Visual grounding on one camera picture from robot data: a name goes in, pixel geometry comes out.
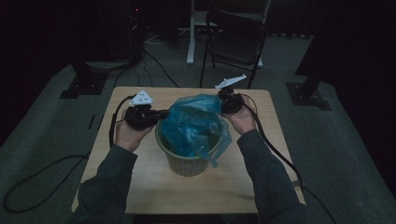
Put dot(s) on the person's right hand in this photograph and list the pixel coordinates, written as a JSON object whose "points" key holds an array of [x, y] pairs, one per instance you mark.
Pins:
{"points": [[244, 121]]}

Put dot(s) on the black folding chair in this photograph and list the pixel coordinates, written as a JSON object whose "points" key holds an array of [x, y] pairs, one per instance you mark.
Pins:
{"points": [[235, 46]]}

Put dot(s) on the black stand base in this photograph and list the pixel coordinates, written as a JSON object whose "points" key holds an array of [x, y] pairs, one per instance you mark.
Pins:
{"points": [[306, 96], [85, 85]]}

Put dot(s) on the grey tape piece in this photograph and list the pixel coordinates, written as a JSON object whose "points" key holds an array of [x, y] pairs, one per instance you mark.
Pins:
{"points": [[297, 183]]}

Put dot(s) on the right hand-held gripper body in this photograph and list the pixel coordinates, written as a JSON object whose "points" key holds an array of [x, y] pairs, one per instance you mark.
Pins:
{"points": [[232, 102]]}

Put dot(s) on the person's left hand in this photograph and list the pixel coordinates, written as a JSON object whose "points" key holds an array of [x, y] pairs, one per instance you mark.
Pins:
{"points": [[130, 140]]}

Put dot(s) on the blue plastic bag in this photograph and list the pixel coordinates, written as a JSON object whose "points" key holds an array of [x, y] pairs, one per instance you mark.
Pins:
{"points": [[190, 124]]}

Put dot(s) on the dark computer tower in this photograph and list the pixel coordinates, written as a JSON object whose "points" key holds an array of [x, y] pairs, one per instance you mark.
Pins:
{"points": [[135, 31]]}

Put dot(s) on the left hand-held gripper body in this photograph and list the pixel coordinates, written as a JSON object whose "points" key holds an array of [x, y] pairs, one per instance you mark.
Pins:
{"points": [[140, 116]]}

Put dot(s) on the white desk frame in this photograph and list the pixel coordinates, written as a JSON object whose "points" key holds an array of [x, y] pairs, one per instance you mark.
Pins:
{"points": [[190, 40]]}

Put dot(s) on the black floor tape strip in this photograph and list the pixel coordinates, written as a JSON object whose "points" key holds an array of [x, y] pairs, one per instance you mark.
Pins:
{"points": [[91, 122]]}

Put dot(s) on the green plastic bin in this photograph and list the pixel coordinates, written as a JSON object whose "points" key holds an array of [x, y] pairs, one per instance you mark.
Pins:
{"points": [[186, 166]]}

